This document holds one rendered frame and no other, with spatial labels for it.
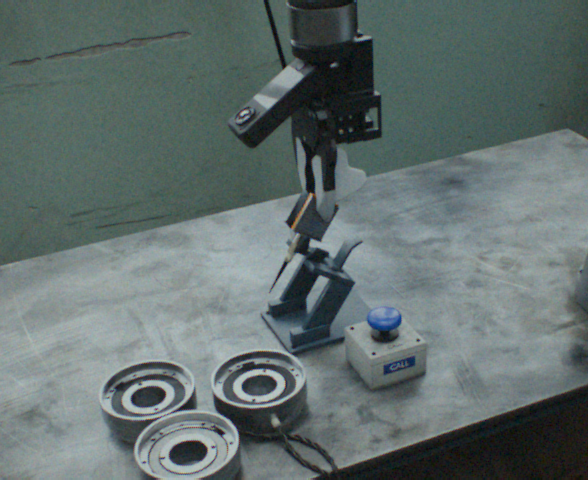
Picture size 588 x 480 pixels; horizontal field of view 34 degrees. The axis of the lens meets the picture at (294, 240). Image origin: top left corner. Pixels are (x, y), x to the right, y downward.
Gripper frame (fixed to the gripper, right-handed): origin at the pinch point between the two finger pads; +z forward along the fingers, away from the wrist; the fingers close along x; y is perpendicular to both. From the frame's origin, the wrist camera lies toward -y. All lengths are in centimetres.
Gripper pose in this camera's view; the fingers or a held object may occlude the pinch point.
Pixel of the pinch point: (315, 207)
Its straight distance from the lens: 113.9
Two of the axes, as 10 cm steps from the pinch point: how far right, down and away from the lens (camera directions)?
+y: 9.2, -2.4, 3.1
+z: 0.6, 8.7, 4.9
